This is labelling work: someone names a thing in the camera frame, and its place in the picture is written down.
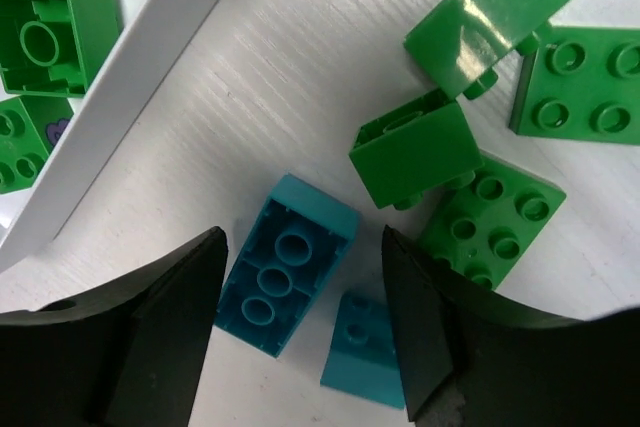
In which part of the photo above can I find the teal small lego brick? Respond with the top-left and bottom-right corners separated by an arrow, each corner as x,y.
320,291 -> 405,410

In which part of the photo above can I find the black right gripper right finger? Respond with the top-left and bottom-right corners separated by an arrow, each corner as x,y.
381,228 -> 639,426

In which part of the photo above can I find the green slanted lego brick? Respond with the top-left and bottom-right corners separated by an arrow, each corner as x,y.
404,0 -> 570,100

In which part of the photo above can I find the green small lego cube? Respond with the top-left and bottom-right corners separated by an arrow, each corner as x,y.
1,0 -> 121,98

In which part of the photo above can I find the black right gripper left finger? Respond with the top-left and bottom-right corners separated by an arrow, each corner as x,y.
1,227 -> 228,426

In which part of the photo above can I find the green lego piece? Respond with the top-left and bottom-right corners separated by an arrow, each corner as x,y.
1,95 -> 74,194

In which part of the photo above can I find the teal long lego brick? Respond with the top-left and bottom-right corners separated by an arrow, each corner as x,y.
215,174 -> 359,357

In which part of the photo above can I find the white divided sorting tray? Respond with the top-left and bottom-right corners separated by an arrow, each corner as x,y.
1,0 -> 218,270

